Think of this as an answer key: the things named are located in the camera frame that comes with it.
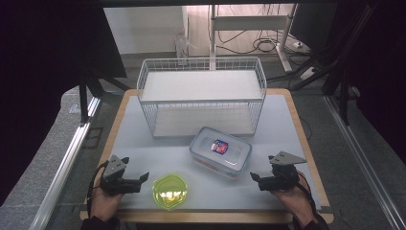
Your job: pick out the white desk frame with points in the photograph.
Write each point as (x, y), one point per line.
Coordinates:
(249, 23)

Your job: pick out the black curtain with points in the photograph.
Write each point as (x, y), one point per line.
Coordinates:
(379, 64)
(38, 64)

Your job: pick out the clear plastic bag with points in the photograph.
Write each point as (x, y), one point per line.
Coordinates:
(182, 46)

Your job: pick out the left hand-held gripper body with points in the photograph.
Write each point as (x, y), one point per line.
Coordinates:
(115, 183)

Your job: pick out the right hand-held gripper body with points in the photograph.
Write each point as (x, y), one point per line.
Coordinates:
(282, 177)

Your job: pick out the grey table mat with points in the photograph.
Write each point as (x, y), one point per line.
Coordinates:
(223, 191)

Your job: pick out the green plastic bowl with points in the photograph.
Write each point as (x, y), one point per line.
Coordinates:
(169, 191)

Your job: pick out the white power strip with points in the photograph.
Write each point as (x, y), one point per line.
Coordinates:
(308, 73)

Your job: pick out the black metal stand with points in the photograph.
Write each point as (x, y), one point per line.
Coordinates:
(344, 96)
(83, 96)

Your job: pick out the person's left hand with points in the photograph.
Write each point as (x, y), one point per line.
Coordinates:
(103, 204)

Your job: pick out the person's right hand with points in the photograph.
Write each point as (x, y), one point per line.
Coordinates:
(295, 201)

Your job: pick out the aluminium rail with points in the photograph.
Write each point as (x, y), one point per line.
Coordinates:
(360, 153)
(63, 166)

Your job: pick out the clear lidded food container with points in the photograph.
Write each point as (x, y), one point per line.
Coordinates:
(220, 151)

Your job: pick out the wooden table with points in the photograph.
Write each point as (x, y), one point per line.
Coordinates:
(191, 217)

